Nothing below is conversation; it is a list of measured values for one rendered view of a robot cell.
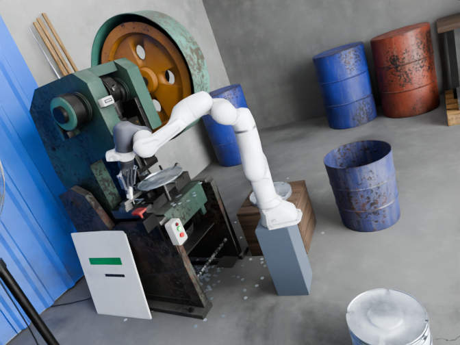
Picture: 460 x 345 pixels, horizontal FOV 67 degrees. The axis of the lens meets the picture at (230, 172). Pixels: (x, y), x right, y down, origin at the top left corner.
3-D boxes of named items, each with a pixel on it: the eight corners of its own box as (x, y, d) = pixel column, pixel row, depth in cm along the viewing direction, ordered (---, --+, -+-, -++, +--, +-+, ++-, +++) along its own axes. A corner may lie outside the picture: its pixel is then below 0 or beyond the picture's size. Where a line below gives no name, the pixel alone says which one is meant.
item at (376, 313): (427, 292, 138) (427, 291, 137) (428, 355, 115) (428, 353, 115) (352, 287, 153) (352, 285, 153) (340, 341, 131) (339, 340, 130)
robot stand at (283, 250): (312, 273, 206) (292, 209, 191) (309, 295, 191) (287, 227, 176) (283, 274, 214) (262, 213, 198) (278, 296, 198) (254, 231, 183)
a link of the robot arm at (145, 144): (182, 95, 163) (126, 129, 164) (189, 111, 148) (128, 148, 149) (193, 113, 170) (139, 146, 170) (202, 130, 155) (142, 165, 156)
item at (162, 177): (163, 188, 191) (162, 187, 191) (128, 192, 207) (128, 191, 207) (192, 165, 213) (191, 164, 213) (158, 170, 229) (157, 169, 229)
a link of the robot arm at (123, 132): (155, 150, 163) (152, 141, 171) (153, 124, 156) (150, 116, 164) (114, 154, 158) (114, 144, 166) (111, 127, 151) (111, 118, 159)
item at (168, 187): (196, 189, 211) (188, 170, 206) (183, 201, 200) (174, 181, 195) (166, 192, 224) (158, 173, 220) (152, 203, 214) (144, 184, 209)
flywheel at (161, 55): (228, 80, 219) (151, -10, 214) (212, 89, 203) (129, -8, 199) (171, 141, 265) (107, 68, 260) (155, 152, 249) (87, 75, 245)
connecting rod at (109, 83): (142, 126, 206) (118, 70, 194) (129, 134, 196) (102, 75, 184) (120, 132, 217) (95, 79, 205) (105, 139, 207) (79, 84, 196)
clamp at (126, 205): (145, 197, 212) (138, 182, 208) (126, 212, 199) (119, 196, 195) (139, 198, 215) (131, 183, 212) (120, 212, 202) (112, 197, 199)
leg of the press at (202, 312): (213, 304, 210) (154, 174, 180) (203, 320, 201) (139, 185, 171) (115, 291, 260) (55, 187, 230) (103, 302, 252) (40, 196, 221)
